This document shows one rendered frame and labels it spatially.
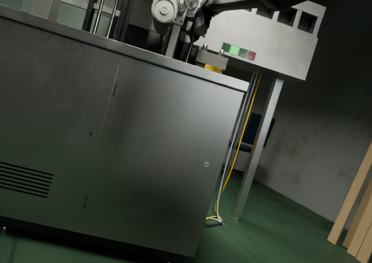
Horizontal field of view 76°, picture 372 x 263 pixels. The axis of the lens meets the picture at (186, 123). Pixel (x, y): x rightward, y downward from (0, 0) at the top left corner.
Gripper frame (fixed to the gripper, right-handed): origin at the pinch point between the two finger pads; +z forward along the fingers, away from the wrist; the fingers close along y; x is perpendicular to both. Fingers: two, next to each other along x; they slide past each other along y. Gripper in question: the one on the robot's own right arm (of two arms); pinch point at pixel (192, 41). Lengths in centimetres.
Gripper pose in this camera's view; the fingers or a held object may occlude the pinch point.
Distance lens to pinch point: 132.4
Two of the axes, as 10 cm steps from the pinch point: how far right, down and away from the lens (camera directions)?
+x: 1.9, -8.7, 4.5
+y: 9.6, 2.7, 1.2
